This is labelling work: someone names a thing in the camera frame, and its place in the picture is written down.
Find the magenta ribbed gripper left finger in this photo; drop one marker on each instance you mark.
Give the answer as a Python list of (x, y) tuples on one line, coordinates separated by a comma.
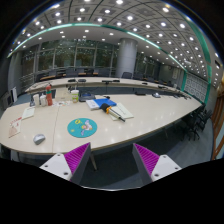
[(69, 166)]

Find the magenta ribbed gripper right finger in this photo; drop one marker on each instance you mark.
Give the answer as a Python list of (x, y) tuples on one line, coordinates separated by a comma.
[(152, 166)]

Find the round teal cartoon mouse pad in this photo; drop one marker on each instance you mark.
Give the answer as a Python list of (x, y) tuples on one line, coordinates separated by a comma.
[(82, 127)]

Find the grey computer mouse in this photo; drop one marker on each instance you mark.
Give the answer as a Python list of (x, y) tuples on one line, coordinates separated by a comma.
[(39, 138)]

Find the black office chair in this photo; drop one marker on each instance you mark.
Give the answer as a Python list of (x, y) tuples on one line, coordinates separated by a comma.
[(203, 119)]

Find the black and orange handheld tool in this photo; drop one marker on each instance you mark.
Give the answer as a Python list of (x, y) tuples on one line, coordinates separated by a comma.
[(108, 110)]

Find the white paper sheet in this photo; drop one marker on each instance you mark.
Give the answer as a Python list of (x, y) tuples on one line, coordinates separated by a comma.
[(28, 112)]

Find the red and white leaflet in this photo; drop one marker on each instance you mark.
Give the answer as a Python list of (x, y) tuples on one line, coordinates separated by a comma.
[(15, 127)]

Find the dark laptop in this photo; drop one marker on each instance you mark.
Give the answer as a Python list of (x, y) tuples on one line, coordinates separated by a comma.
[(86, 96)]

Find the blue folder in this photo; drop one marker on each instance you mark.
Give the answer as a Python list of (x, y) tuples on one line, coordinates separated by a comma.
[(100, 102)]

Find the white container with green label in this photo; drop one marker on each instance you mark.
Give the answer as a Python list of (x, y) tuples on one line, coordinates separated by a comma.
[(75, 96)]

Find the red drink bottle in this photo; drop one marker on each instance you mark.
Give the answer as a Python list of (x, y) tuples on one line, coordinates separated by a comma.
[(49, 95)]

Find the white paper cup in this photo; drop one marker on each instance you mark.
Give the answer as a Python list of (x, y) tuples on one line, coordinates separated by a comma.
[(43, 100)]

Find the grey round pillar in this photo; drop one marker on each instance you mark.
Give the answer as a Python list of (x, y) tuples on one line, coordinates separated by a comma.
[(126, 56)]

